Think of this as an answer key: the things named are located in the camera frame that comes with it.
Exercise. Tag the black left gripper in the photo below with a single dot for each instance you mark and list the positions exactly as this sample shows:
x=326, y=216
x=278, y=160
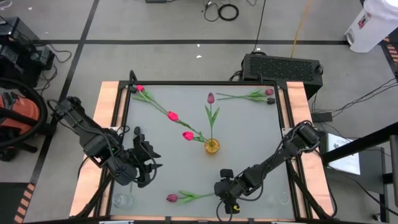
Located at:
x=133, y=168

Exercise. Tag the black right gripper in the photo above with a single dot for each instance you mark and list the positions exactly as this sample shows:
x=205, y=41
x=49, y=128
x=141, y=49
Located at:
x=236, y=188

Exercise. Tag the yellow glass vase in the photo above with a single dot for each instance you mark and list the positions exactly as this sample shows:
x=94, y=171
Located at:
x=212, y=147

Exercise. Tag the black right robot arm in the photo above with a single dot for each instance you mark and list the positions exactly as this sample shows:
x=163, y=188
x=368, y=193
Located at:
x=273, y=158

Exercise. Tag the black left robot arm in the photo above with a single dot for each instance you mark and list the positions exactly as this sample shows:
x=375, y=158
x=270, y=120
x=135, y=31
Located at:
x=93, y=140

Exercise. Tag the clear glass vase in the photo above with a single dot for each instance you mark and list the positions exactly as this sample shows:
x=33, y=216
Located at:
x=283, y=198
x=122, y=201

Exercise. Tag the silver aluminium extrusion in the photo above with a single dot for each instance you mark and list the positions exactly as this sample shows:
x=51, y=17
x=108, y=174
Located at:
x=289, y=222
x=115, y=222

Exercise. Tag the small green leaf stem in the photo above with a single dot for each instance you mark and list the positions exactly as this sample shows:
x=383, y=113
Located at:
x=133, y=89

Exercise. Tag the light wooden table board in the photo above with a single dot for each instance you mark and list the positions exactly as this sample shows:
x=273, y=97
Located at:
x=107, y=93

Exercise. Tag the black power brick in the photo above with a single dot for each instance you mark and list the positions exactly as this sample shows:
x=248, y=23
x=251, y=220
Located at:
x=321, y=117

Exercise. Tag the white paper sheet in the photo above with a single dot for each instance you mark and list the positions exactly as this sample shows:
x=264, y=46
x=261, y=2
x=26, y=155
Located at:
x=345, y=158

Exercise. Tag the hazard striped tape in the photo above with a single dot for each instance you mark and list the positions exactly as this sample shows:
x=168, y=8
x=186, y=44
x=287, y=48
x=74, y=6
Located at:
x=392, y=53
x=25, y=202

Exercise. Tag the black mesh computer case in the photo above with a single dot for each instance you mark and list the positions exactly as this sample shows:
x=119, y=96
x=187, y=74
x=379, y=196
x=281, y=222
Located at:
x=280, y=68

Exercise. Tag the black side stand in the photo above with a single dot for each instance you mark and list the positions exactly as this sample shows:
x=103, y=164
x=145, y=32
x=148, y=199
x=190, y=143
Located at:
x=357, y=144

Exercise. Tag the orange vacuum cleaner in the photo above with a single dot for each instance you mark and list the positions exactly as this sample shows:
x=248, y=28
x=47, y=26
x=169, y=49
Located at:
x=21, y=112

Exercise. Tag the black computer tower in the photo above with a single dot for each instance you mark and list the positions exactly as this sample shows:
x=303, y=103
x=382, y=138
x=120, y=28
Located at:
x=18, y=31
x=28, y=62

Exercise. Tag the white trash bin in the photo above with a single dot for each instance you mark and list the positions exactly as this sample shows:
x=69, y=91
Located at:
x=373, y=28

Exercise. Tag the black corner bracket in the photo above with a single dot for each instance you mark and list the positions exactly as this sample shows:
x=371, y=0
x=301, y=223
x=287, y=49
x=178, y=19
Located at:
x=133, y=77

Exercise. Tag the black table frame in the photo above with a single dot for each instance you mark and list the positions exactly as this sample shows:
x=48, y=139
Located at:
x=202, y=83

